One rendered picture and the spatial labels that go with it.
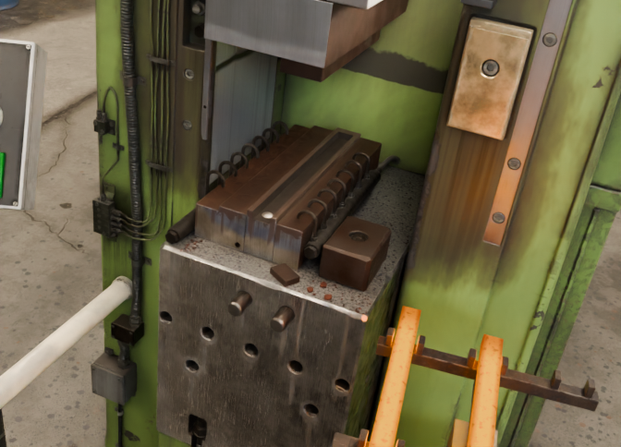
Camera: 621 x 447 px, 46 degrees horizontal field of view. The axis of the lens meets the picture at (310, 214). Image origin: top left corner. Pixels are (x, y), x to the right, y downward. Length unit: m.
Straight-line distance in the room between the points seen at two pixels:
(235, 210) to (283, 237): 0.10
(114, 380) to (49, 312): 0.88
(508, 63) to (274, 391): 0.68
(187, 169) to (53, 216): 1.75
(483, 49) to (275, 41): 0.31
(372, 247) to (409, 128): 0.45
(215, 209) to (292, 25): 0.36
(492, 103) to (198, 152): 0.57
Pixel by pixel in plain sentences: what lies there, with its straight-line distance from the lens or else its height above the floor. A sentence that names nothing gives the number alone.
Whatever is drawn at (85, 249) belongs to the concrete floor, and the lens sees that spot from 2.93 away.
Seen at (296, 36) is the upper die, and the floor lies 1.31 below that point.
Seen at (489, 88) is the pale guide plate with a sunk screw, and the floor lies 1.26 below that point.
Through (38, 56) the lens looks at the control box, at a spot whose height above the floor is 1.17.
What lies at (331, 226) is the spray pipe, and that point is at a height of 0.97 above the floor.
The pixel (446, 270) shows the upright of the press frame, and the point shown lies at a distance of 1.31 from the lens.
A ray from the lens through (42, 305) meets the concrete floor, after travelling 2.67.
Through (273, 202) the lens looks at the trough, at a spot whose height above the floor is 0.99.
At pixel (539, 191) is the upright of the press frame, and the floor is 1.11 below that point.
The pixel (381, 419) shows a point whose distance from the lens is 0.95.
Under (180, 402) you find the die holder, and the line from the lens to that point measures 1.48.
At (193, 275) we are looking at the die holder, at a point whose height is 0.88.
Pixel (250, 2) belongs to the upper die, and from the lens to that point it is 1.11.
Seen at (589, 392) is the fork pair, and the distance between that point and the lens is 1.12.
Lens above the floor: 1.62
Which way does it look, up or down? 30 degrees down
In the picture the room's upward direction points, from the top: 8 degrees clockwise
